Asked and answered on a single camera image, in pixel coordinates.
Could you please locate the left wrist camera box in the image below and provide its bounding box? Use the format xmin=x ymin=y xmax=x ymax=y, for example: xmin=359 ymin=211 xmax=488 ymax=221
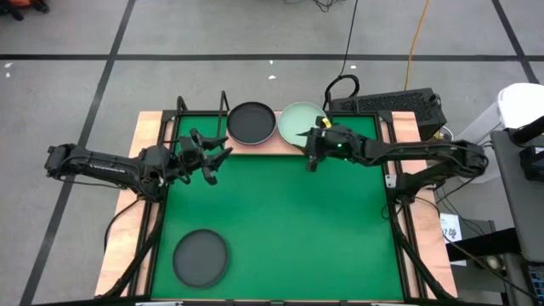
xmin=202 ymin=167 xmax=219 ymax=187

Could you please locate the wooden shelf board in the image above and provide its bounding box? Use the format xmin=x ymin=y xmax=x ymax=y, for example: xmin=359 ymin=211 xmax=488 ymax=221
xmin=221 ymin=110 xmax=326 ymax=157

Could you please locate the grey desk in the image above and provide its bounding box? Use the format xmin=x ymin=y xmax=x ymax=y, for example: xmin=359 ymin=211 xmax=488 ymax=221
xmin=490 ymin=127 xmax=544 ymax=264

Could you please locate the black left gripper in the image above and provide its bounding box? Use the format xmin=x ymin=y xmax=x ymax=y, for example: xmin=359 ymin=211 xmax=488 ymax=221
xmin=171 ymin=127 xmax=235 ymax=186

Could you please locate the white paper label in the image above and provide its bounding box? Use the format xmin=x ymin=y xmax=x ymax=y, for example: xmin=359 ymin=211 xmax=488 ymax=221
xmin=439 ymin=212 xmax=464 ymax=244

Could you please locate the green table mat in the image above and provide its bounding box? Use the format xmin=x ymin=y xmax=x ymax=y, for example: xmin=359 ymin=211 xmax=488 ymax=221
xmin=150 ymin=115 xmax=405 ymax=302

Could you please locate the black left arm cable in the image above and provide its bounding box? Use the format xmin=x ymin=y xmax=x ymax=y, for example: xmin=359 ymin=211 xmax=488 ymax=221
xmin=103 ymin=195 xmax=148 ymax=253

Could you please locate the dark grey round plate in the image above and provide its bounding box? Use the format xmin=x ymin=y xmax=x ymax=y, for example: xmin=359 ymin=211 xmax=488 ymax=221
xmin=172 ymin=229 xmax=230 ymax=290

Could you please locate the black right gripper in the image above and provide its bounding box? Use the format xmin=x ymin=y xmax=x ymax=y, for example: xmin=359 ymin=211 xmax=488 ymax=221
xmin=295 ymin=122 xmax=367 ymax=165

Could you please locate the orange and black object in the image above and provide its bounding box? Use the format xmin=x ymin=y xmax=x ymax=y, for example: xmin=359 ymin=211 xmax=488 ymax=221
xmin=0 ymin=0 xmax=50 ymax=22

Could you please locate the black perforated computer case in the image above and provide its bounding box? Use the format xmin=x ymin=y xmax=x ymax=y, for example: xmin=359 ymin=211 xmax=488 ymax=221
xmin=331 ymin=87 xmax=449 ymax=138

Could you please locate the mint green round plate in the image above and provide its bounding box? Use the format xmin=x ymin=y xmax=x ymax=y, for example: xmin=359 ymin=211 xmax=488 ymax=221
xmin=276 ymin=101 xmax=329 ymax=148

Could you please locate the long black cable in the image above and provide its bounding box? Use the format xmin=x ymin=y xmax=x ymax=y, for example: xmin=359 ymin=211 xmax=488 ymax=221
xmin=323 ymin=0 xmax=361 ymax=112

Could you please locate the yellow cable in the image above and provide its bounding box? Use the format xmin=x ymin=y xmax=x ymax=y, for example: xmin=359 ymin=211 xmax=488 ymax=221
xmin=403 ymin=0 xmax=434 ymax=92

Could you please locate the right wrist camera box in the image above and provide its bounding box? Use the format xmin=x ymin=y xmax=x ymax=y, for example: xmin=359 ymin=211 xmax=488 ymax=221
xmin=305 ymin=153 xmax=321 ymax=174

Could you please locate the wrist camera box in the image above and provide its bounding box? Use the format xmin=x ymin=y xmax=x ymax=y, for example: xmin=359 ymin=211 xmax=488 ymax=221
xmin=202 ymin=167 xmax=219 ymax=187
xmin=305 ymin=153 xmax=321 ymax=174

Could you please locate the black device on desk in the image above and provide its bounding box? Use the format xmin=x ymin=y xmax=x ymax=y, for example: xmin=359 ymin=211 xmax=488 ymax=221
xmin=518 ymin=145 xmax=544 ymax=183

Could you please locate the black floor stand bar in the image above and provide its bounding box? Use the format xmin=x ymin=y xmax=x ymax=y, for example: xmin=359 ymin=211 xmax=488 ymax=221
xmin=445 ymin=227 xmax=522 ymax=263

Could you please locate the black round plate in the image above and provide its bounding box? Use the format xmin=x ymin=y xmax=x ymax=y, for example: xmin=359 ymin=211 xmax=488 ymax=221
xmin=226 ymin=100 xmax=279 ymax=147

